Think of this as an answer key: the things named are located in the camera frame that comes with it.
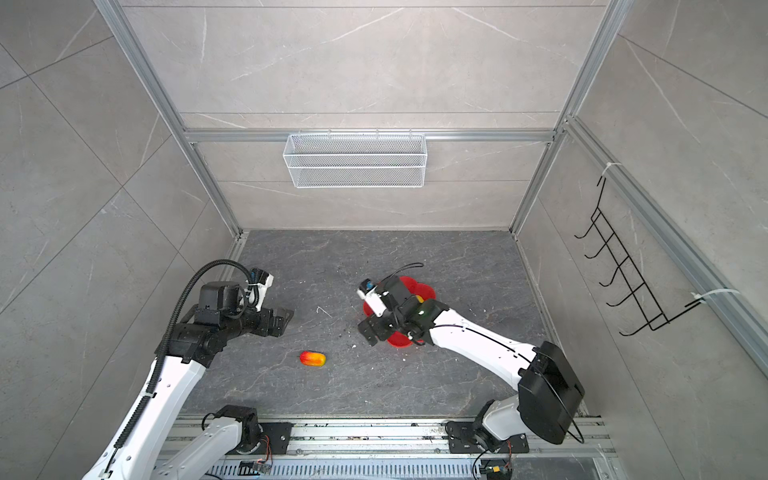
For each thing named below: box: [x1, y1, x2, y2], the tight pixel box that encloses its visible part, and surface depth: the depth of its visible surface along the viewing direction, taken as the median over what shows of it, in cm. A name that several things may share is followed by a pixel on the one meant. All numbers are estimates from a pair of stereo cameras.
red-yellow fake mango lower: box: [300, 351, 327, 367], surface depth 87 cm
